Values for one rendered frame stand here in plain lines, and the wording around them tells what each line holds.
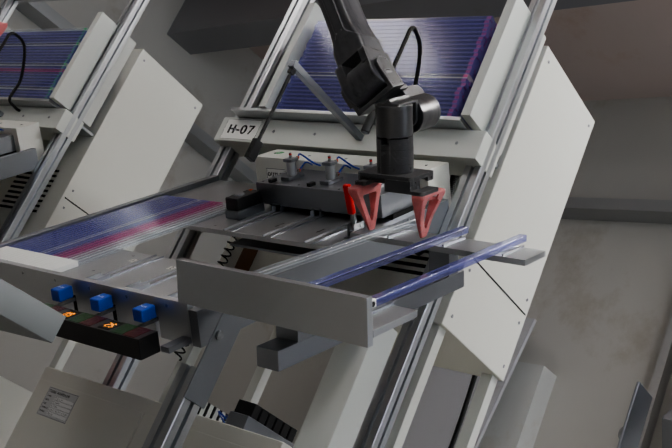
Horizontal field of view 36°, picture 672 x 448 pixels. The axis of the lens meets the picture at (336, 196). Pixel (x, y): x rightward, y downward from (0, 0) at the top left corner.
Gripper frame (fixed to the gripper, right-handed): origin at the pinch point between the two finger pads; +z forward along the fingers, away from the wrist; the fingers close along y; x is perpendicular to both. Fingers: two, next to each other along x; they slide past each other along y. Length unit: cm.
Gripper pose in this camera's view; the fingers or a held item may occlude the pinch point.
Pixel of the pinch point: (396, 228)
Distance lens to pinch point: 162.5
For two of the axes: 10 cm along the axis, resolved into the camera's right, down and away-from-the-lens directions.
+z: 0.4, 9.7, 2.2
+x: -6.0, 2.0, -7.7
